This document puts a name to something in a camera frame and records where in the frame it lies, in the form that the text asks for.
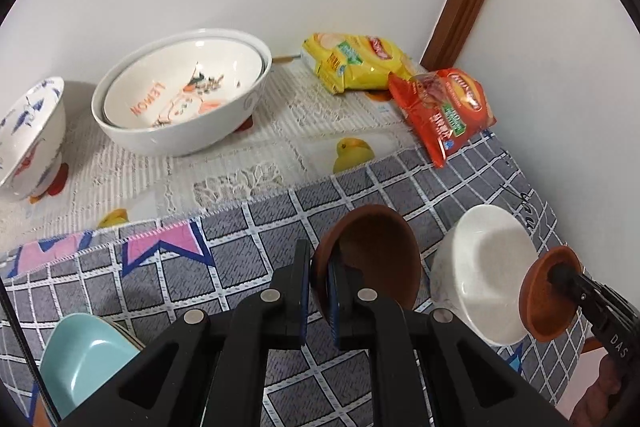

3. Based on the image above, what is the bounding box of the red snack packet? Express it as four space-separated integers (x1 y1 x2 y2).
387 68 498 169

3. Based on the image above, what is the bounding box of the large pale grey bowl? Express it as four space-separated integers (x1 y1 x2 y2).
91 28 273 158

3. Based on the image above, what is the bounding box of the blue square plate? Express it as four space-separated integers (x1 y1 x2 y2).
39 313 146 418

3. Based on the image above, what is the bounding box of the blue patterned white bowl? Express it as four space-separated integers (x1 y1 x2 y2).
0 76 67 202

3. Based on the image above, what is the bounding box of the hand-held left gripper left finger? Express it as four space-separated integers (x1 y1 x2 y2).
60 239 313 427

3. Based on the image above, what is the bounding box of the white bowl with orange print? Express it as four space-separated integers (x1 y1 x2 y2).
102 38 265 128

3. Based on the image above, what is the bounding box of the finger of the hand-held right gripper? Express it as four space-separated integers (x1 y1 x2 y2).
547 263 608 310

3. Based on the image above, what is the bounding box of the small brown bowl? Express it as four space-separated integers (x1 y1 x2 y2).
518 245 583 342
311 204 425 328

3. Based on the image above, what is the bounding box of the person's right hand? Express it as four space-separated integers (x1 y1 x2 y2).
570 349 633 427

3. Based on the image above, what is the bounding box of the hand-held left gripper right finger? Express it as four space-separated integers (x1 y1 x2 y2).
327 252 571 427

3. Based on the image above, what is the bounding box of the yellow snack packet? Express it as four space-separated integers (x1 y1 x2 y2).
301 32 418 95

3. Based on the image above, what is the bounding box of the white bowl with grey pattern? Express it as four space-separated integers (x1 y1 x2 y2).
430 204 543 347

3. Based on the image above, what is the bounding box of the grey checked tablecloth with stars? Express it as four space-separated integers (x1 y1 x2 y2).
0 132 586 427

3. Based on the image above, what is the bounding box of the white lace cloth fruit print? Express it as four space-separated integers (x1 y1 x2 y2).
0 57 481 253

